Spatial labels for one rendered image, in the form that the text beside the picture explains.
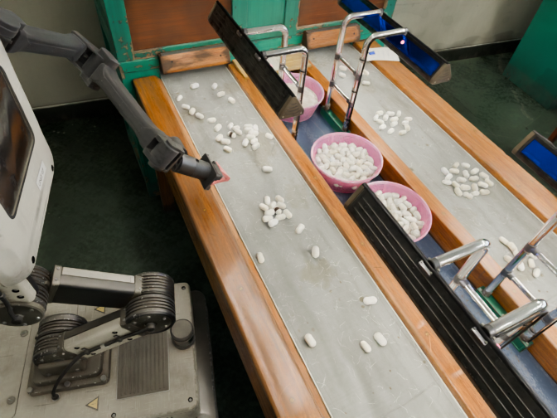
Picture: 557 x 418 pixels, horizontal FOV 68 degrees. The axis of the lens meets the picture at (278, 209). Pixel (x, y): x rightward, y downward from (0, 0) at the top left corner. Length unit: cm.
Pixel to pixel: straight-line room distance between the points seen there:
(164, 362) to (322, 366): 52
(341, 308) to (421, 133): 89
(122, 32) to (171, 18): 20
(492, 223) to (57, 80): 246
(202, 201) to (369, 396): 74
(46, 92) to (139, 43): 121
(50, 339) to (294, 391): 67
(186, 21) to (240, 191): 79
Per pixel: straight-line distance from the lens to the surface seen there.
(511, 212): 164
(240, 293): 114
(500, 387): 84
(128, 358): 142
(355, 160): 158
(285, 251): 125
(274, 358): 107
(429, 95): 200
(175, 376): 138
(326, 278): 122
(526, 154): 133
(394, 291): 123
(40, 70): 288
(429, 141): 178
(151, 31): 185
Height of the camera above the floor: 177
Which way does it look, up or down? 49 degrees down
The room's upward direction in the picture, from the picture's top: 7 degrees clockwise
